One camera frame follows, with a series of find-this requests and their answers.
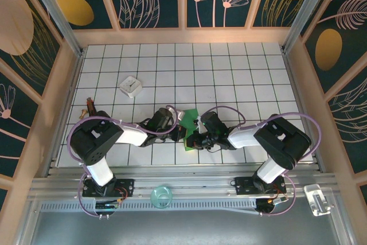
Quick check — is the green paper sheet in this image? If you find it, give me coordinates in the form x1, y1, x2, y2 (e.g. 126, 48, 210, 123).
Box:
179, 108, 201, 153

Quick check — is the white square clock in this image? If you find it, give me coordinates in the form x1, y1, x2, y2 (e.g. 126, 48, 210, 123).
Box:
119, 75, 143, 99

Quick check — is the grey metal sheet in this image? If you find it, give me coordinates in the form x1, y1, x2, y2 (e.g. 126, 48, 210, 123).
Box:
17, 210, 353, 245

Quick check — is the clear green glass bowl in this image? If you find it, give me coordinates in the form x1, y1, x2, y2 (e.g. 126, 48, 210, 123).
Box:
150, 185, 173, 209

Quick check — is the small red-brown tool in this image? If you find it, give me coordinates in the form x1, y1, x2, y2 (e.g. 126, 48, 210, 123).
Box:
85, 98, 98, 115

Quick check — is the black controller board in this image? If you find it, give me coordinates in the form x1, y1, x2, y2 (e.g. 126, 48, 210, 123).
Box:
94, 201, 120, 211
256, 197, 287, 215

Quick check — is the clear acrylic holder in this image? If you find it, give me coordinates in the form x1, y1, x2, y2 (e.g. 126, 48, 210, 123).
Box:
303, 183, 335, 217

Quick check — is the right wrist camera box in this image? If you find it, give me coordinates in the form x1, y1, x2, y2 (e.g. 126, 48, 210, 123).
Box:
194, 115, 205, 134

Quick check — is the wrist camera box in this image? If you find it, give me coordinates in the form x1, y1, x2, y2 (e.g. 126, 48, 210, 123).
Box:
194, 115, 205, 134
171, 108, 187, 122

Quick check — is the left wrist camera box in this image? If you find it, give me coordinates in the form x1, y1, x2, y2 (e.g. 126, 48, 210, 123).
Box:
171, 108, 187, 122

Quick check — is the aluminium table rail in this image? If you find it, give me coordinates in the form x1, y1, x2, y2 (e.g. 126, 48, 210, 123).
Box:
28, 164, 341, 201

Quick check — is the slotted grey cable duct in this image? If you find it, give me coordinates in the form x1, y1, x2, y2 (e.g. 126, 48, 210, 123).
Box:
38, 200, 259, 212

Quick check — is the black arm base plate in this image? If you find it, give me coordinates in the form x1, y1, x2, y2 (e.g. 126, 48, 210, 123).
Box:
82, 178, 135, 197
235, 176, 287, 196

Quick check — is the purple cable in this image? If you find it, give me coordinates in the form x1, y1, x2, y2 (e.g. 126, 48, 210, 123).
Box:
200, 105, 321, 217
67, 104, 180, 219

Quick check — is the aluminium frame post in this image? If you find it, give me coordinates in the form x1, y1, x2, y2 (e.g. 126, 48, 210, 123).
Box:
282, 0, 343, 53
22, 0, 84, 57

